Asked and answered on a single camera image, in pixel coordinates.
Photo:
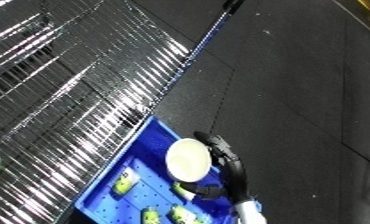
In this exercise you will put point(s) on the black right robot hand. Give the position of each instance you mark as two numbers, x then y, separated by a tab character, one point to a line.
236	173

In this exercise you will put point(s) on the pale right robot forearm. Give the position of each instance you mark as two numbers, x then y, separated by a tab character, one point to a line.
249	213

